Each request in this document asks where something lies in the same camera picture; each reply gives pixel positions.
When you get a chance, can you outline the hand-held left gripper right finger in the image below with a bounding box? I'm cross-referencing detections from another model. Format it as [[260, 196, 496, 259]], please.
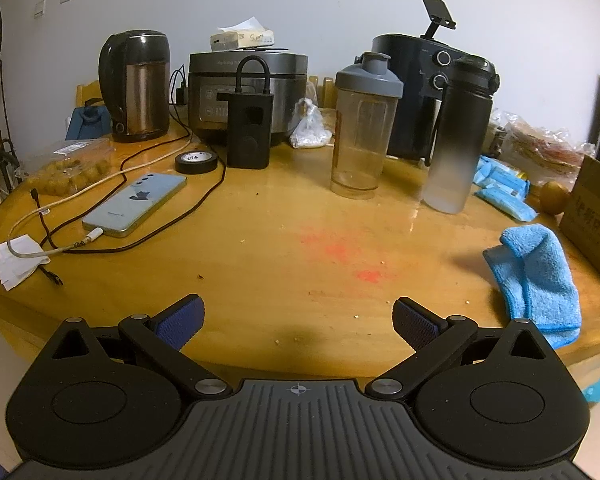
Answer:
[[364, 296, 548, 402]]

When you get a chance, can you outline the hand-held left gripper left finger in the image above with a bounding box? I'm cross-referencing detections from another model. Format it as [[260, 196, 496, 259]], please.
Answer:
[[52, 294, 233, 402]]

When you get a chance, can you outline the blue microfiber cloth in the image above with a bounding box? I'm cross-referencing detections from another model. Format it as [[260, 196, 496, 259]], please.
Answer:
[[482, 225, 582, 351]]

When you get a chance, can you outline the clear shaker bottle grey lid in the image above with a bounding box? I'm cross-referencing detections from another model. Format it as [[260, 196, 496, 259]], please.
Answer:
[[330, 52, 403, 201]]

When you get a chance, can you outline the cardboard box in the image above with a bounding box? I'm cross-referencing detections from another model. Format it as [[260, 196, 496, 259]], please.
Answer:
[[560, 155, 600, 301]]

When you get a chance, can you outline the light blue smartphone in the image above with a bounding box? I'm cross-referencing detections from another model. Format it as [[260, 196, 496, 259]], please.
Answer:
[[82, 172, 187, 238]]

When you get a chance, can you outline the round brown fruit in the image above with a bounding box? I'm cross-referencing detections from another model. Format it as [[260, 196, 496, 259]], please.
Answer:
[[539, 180, 571, 217]]

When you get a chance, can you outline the black tape roll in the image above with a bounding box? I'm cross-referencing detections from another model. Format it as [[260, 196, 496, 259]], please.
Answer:
[[175, 150, 219, 175]]

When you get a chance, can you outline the white crumpled paper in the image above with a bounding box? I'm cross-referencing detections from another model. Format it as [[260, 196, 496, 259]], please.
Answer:
[[0, 234, 51, 291]]

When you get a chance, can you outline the plastic bag of flatbreads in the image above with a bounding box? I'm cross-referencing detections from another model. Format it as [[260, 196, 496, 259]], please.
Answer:
[[490, 110, 598, 183]]

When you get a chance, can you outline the clear plastic snack box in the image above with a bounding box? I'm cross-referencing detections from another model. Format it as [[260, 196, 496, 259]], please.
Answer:
[[22, 138, 113, 196]]

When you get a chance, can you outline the black frosted water bottle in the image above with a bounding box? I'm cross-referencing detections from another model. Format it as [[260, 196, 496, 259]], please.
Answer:
[[422, 56, 498, 215]]

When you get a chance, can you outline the black portable air pump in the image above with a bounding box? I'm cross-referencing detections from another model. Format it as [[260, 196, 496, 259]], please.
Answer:
[[227, 56, 271, 169]]

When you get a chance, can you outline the clear bag of white grains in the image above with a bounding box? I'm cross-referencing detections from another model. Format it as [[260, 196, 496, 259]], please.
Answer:
[[289, 98, 333, 149]]

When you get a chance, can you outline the blue bag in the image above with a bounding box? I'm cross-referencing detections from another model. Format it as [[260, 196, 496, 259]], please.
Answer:
[[65, 105, 112, 141]]

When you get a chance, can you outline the black electric kettle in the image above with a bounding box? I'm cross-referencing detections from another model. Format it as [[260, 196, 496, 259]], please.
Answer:
[[98, 31, 172, 143]]

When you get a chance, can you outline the dark blue air fryer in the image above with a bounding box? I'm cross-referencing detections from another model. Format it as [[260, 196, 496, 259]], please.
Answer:
[[371, 34, 496, 161]]

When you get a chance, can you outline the grey rice cooker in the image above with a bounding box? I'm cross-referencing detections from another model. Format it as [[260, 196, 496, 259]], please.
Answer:
[[188, 49, 309, 147]]

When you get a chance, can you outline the tissue pack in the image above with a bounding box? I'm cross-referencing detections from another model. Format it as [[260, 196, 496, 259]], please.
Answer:
[[210, 16, 276, 52]]

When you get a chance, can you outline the black phone stand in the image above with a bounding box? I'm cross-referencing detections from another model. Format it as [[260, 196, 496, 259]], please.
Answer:
[[420, 0, 457, 41]]

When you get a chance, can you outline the black cable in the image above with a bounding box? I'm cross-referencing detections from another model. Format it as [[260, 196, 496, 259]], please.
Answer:
[[37, 62, 193, 286], [30, 167, 228, 256]]

